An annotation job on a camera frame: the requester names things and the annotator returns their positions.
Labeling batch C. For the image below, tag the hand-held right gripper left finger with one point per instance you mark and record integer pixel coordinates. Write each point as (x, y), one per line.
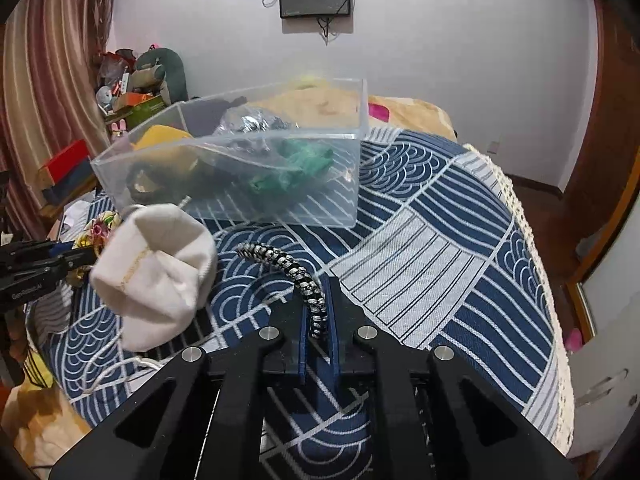
(302, 332)

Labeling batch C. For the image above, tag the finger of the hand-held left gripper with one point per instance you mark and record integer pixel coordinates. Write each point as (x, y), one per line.
(75, 259)
(60, 247)

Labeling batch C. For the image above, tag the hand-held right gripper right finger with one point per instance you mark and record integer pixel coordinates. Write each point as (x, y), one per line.
(333, 332)

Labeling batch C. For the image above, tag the clear plastic box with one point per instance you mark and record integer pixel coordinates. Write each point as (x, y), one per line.
(235, 180)

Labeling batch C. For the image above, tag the colourful floral scrunchie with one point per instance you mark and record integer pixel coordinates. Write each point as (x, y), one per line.
(100, 227)

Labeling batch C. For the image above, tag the orange yellow blanket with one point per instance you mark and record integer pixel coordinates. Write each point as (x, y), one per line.
(35, 415)

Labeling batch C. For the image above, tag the blue white patterned blanket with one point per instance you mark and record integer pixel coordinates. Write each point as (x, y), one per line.
(440, 270)

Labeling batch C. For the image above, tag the yellow cloth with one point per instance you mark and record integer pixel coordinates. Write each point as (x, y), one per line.
(165, 147)

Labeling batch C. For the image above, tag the green cloth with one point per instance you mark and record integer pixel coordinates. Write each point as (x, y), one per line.
(290, 165)

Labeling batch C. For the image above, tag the pile of toys and boxes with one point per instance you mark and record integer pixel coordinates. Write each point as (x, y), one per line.
(125, 90)

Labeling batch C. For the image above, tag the striped red curtain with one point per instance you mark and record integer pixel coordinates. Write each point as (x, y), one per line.
(45, 75)

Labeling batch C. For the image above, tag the dark grey cloth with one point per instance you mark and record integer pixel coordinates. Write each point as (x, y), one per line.
(207, 112)

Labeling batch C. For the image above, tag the green plush toy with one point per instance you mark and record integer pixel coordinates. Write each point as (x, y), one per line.
(165, 72)

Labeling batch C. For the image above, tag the crumpled silver plastic bag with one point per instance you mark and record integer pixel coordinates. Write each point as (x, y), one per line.
(250, 122)

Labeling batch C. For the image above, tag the beige printed blanket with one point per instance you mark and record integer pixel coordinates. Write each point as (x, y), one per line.
(410, 110)

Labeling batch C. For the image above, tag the pink object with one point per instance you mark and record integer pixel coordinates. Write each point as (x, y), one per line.
(572, 339)

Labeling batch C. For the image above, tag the white cabinet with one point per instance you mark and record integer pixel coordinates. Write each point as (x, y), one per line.
(607, 350)

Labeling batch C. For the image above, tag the brown wooden door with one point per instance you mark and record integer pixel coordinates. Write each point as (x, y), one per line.
(607, 105)

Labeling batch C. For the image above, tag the white wall socket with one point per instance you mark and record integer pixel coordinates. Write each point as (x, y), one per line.
(493, 146)

